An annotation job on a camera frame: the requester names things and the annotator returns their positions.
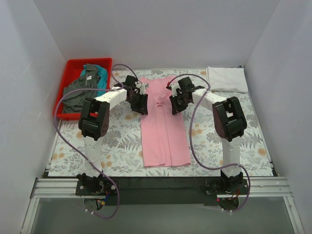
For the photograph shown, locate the pink t shirt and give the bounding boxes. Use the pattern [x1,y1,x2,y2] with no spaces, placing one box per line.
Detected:
[140,77,191,168]

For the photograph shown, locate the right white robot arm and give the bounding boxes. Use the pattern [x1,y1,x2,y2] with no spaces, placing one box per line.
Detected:
[166,74,247,194]

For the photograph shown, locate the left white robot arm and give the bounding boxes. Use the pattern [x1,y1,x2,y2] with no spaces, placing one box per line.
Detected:
[77,76,148,195]

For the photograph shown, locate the teal t shirt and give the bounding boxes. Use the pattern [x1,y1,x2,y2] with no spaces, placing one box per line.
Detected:
[80,64,108,89]

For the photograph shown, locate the folded white t shirt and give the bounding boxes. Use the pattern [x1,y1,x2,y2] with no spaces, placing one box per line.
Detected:
[206,67,248,93]

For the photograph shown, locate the floral table mat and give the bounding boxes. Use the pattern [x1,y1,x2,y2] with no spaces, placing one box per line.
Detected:
[48,69,276,178]

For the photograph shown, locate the grey t shirt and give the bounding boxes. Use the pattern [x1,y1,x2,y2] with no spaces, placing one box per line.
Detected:
[62,68,106,114]

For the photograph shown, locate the red plastic bin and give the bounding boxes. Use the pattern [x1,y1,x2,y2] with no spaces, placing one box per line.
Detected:
[53,58,113,121]

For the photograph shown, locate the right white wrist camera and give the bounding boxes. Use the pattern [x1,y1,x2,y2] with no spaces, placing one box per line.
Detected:
[166,82,180,97]

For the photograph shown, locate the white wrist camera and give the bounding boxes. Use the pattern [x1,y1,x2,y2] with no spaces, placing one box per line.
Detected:
[139,83,149,95]
[166,82,180,97]

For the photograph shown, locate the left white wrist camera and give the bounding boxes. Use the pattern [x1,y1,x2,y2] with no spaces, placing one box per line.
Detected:
[139,83,149,95]

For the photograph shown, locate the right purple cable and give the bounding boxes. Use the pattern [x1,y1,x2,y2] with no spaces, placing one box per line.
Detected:
[167,74,252,213]

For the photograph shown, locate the purple cable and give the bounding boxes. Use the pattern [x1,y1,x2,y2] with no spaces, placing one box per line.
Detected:
[167,74,252,213]
[53,63,142,219]

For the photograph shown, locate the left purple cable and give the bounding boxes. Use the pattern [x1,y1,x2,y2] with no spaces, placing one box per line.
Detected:
[53,63,142,219]

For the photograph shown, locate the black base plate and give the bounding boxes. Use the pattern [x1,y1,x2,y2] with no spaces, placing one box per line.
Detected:
[75,175,249,209]

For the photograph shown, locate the aluminium rail frame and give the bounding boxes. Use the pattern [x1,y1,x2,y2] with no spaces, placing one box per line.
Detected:
[21,176,304,234]

